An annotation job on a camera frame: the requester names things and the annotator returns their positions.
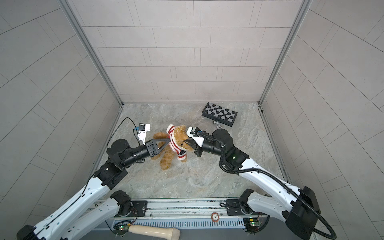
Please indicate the red white striped knit sweater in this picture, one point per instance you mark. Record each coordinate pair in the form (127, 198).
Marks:
(181, 151)

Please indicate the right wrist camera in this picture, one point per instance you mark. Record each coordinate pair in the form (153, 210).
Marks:
(194, 133)

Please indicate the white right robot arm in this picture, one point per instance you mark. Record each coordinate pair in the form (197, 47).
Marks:
(298, 208)

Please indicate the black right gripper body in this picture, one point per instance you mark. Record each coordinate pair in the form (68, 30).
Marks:
(199, 150)

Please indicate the beige wooden handle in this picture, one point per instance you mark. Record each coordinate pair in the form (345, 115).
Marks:
(164, 233)

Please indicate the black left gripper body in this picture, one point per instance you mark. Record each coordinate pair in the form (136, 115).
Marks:
(148, 146)

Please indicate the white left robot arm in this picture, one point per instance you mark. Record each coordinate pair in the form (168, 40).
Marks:
(71, 221)

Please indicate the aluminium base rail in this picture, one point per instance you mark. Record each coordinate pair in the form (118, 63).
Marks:
(189, 214)

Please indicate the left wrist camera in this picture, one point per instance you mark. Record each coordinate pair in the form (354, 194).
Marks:
(140, 132)

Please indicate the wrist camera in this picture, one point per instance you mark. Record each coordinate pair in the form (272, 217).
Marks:
(140, 132)
(194, 133)

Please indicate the aluminium corner profile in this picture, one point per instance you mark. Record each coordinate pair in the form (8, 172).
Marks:
(88, 47)
(286, 47)

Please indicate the aluminium corner profile right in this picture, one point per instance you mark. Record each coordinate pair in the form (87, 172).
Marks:
(286, 47)

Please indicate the right green circuit board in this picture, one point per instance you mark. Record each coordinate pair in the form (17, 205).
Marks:
(251, 225)

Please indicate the aluminium corner profile left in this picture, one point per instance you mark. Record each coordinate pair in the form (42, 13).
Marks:
(88, 47)

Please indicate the brown teddy bear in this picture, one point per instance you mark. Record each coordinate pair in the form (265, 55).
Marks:
(168, 154)

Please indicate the green circuit board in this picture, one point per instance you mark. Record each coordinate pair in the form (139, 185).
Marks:
(251, 225)
(122, 227)

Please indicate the folded black chess board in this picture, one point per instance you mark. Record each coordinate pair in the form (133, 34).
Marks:
(219, 114)

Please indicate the left green circuit board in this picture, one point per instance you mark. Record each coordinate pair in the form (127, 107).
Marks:
(122, 227)

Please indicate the round red sticker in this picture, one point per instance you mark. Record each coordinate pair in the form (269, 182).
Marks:
(215, 217)

